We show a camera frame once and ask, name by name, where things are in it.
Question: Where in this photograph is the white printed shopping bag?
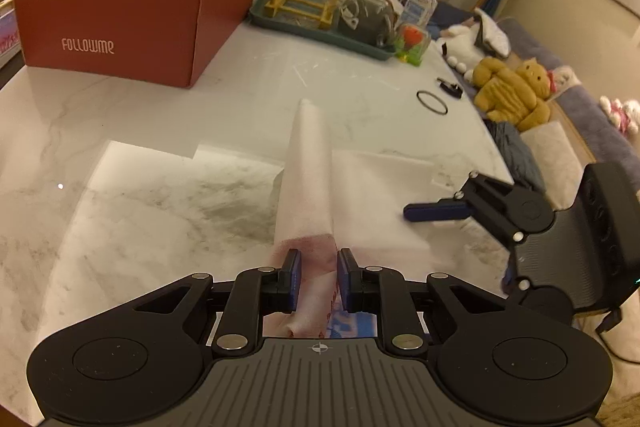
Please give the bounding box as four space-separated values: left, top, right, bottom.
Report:
265 100 454 338

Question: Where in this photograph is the dark blue folded cloth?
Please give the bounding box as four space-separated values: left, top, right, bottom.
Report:
484 119 546 194

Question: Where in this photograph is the beige cushion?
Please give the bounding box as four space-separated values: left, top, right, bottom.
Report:
521 121 582 210

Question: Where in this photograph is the small black clip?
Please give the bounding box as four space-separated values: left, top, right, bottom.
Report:
437 78 463 100

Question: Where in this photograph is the yellow muscular cat plush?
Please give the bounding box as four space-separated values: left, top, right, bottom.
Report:
470 57 555 132

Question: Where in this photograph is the pink white plush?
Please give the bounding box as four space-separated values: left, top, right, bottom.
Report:
599 95 640 138

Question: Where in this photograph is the white plush dog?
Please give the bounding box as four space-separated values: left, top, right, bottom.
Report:
437 18 488 82

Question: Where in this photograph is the green toy with orange figure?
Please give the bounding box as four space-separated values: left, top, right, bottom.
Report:
394 23 432 67

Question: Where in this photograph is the milk carton with straw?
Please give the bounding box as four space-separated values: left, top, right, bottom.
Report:
399 0 437 28

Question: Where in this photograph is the grey glass pitcher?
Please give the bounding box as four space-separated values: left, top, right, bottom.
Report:
337 0 396 48

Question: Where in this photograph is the teal dish tray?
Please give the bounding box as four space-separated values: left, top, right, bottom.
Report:
250 0 395 62

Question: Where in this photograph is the red cardboard box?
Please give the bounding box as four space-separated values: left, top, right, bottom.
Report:
14 0 253 88

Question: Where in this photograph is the black rubber ring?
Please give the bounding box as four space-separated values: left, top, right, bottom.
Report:
415 89 449 116

